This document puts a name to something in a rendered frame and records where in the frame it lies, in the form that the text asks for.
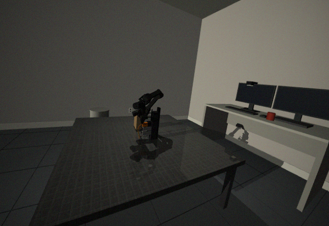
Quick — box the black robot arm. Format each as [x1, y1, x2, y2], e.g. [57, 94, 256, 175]
[132, 89, 163, 117]

